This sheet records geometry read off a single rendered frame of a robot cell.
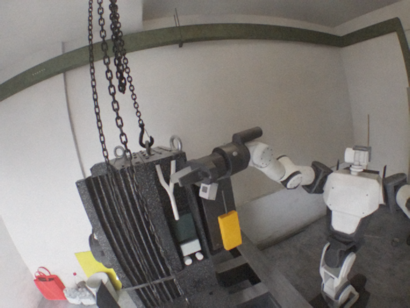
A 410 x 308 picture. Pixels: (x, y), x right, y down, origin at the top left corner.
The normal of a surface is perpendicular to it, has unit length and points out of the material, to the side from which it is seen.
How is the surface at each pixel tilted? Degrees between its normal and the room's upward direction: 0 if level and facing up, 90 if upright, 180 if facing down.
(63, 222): 90
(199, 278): 90
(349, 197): 78
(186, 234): 90
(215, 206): 90
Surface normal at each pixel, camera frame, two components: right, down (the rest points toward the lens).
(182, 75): 0.25, 0.13
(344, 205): -0.83, 0.06
